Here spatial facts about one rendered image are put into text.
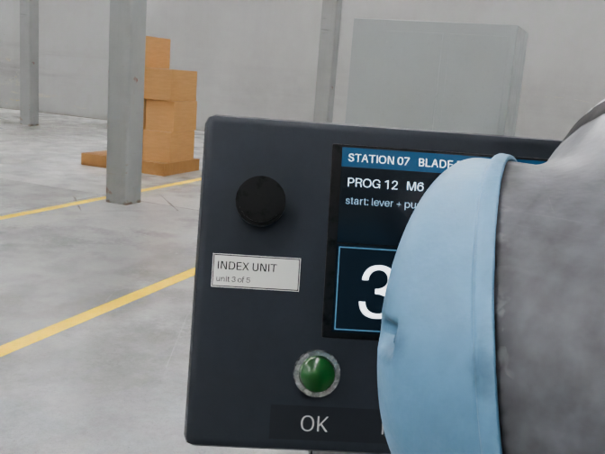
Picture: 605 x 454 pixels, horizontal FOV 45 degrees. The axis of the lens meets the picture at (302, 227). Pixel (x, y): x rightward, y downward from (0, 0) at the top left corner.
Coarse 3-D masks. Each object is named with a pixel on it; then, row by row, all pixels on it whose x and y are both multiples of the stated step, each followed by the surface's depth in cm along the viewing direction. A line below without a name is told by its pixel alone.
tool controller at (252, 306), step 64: (256, 128) 42; (320, 128) 42; (384, 128) 42; (256, 192) 40; (320, 192) 42; (384, 192) 42; (256, 256) 41; (320, 256) 42; (192, 320) 41; (256, 320) 41; (320, 320) 41; (192, 384) 41; (256, 384) 41; (256, 448) 41; (320, 448) 41; (384, 448) 41
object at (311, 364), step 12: (300, 360) 41; (312, 360) 41; (324, 360) 41; (336, 360) 41; (300, 372) 41; (312, 372) 40; (324, 372) 40; (336, 372) 41; (300, 384) 41; (312, 384) 40; (324, 384) 40; (336, 384) 41; (312, 396) 41
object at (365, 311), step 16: (336, 256) 41; (352, 256) 42; (368, 256) 42; (384, 256) 42; (336, 272) 41; (352, 272) 41; (368, 272) 42; (384, 272) 42; (336, 288) 41; (352, 288) 41; (368, 288) 41; (384, 288) 42; (336, 304) 41; (352, 304) 41; (368, 304) 41; (336, 320) 41; (352, 320) 41; (368, 320) 41
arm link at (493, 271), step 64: (576, 128) 24; (448, 192) 21; (512, 192) 20; (576, 192) 20; (448, 256) 20; (512, 256) 19; (576, 256) 18; (384, 320) 21; (448, 320) 19; (512, 320) 18; (576, 320) 17; (384, 384) 20; (448, 384) 19; (512, 384) 17; (576, 384) 16; (448, 448) 19; (512, 448) 17; (576, 448) 16
